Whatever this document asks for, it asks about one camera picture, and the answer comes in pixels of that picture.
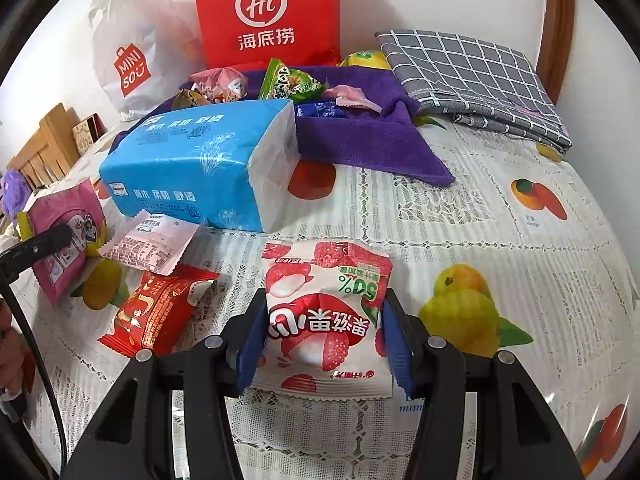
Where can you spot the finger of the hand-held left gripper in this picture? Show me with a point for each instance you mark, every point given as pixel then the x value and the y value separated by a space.
pixel 40 247

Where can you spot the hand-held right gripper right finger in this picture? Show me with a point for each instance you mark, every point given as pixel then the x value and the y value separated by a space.
pixel 395 345

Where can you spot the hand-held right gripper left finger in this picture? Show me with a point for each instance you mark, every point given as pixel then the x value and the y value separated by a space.
pixel 252 340

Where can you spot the pink cartoon snack bag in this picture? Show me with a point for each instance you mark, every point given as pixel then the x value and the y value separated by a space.
pixel 75 210

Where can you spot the lychee print snack packet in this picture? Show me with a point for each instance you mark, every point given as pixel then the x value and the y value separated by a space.
pixel 320 310

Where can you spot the pink snack packet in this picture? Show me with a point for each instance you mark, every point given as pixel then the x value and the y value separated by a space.
pixel 352 96
pixel 215 80

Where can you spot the person's left hand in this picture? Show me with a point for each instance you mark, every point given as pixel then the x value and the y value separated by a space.
pixel 12 360

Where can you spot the purple plush toy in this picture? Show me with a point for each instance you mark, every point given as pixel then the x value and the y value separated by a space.
pixel 12 192

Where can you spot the red snack packet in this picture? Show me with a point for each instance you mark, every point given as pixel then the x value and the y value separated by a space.
pixel 155 310

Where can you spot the wooden chair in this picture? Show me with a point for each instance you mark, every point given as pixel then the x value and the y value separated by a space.
pixel 45 145

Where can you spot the white pink-printed packet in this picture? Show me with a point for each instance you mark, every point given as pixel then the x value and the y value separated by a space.
pixel 150 245

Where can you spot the fruit print tablecloth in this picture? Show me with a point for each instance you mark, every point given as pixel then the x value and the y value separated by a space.
pixel 450 220

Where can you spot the blue tissue pack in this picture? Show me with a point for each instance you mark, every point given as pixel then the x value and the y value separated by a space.
pixel 185 170

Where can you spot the purple towel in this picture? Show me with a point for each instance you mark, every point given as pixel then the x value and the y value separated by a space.
pixel 350 145

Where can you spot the brown gold snack packet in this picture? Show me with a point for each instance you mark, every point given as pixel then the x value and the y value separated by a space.
pixel 190 100

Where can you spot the white plastic shopping bag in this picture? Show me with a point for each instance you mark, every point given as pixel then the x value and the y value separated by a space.
pixel 130 35

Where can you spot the dark blue snack packet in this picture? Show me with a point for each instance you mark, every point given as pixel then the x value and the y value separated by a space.
pixel 320 110

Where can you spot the pink crumpled snack packet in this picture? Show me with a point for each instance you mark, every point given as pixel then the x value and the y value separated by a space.
pixel 215 80

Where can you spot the green snack packet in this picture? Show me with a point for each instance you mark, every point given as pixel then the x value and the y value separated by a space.
pixel 290 82

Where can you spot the grey checked cloth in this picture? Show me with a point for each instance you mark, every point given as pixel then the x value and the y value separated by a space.
pixel 465 80

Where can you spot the yellow snack bag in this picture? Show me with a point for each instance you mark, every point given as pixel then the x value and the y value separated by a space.
pixel 367 60

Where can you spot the red paper bag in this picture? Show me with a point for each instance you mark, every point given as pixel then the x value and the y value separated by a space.
pixel 265 10

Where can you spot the wooden bed frame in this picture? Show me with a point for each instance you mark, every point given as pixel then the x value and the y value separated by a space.
pixel 557 25

